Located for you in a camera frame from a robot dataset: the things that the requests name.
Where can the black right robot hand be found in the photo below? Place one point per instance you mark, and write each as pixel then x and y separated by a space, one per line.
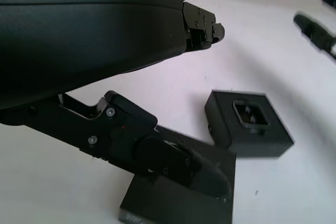
pixel 315 30

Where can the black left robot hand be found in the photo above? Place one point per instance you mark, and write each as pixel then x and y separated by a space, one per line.
pixel 78 37

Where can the black lid with RealSense print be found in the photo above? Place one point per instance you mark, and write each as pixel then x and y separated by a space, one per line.
pixel 178 208

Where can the black camera box base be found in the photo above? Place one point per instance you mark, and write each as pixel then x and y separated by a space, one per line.
pixel 223 127

